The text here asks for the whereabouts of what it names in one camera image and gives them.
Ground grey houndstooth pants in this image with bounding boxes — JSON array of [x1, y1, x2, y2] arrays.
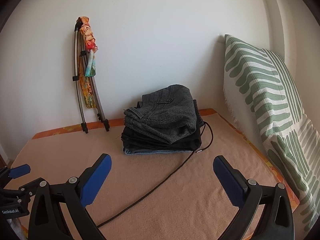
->
[[124, 85, 197, 144]]

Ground pink fleece blanket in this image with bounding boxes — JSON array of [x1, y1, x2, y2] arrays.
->
[[8, 114, 278, 239]]

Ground black folded garment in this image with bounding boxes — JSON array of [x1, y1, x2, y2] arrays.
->
[[121, 99, 204, 152]]

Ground orange floral bed sheet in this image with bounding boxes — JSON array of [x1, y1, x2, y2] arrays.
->
[[31, 107, 301, 213]]

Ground green white patterned pillow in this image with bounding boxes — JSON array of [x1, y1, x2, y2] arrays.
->
[[224, 34, 319, 235]]

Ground colourful scarf on tripod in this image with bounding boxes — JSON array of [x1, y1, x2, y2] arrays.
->
[[77, 16, 98, 108]]

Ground black cable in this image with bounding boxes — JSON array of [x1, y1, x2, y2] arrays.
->
[[96, 121, 214, 228]]

